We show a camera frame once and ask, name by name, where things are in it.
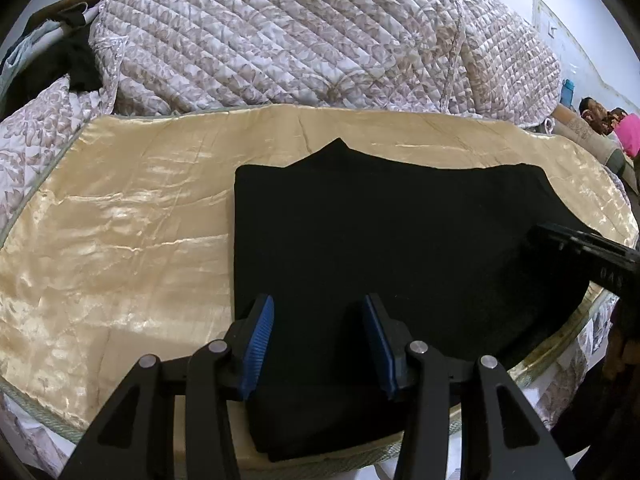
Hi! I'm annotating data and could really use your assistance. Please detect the quilted floral blanket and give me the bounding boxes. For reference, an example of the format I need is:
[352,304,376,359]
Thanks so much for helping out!
[0,0,562,221]

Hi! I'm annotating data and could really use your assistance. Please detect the light blue cloth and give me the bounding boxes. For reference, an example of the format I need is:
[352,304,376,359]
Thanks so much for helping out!
[0,24,62,78]

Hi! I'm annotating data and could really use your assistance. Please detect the black pants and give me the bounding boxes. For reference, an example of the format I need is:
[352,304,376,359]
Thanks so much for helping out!
[233,137,601,463]

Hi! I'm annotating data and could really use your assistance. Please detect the golden satin bed cover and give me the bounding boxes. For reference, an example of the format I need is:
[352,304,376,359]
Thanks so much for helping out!
[0,105,640,466]

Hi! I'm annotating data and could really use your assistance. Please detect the patterned bolster pillow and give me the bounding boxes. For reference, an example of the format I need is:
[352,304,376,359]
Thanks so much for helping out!
[551,103,624,167]

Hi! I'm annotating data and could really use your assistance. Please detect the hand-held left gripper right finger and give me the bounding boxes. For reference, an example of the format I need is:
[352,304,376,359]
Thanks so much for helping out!
[361,294,576,480]

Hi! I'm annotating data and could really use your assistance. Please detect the person's right hand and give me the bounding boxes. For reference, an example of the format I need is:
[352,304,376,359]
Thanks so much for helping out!
[602,305,640,386]

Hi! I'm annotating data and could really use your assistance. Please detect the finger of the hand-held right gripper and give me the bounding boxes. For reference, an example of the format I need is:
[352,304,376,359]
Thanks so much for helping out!
[557,241,640,267]
[534,223,640,256]

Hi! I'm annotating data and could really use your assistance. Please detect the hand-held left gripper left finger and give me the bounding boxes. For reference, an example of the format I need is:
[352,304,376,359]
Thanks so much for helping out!
[59,294,276,480]

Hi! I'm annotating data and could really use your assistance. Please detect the dark cloth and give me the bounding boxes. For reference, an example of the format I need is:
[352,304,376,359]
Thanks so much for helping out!
[9,34,105,95]

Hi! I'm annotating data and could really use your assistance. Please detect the brown wooden headboard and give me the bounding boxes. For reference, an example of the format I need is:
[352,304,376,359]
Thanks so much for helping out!
[27,0,108,28]

